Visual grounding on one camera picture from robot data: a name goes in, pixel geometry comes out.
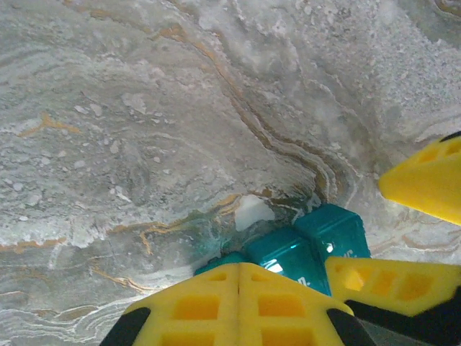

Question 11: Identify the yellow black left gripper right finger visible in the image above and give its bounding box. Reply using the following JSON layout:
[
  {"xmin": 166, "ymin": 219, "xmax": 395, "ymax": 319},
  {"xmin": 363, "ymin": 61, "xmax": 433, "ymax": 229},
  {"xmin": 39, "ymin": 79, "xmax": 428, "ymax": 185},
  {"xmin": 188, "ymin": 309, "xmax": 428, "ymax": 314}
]
[{"xmin": 238, "ymin": 262, "xmax": 376, "ymax": 346}]

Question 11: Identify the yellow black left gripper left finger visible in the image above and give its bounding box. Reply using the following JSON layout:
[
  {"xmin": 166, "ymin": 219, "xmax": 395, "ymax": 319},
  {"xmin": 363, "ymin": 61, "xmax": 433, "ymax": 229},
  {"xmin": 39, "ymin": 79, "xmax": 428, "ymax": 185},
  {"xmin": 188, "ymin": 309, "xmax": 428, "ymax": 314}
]
[{"xmin": 99, "ymin": 262, "xmax": 241, "ymax": 346}]

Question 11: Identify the teal pill organizer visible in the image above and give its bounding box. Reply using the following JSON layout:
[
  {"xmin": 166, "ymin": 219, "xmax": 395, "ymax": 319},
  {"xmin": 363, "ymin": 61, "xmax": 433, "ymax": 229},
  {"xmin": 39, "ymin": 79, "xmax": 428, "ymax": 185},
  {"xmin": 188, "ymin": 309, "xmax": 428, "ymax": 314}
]
[{"xmin": 194, "ymin": 203, "xmax": 372, "ymax": 297}]

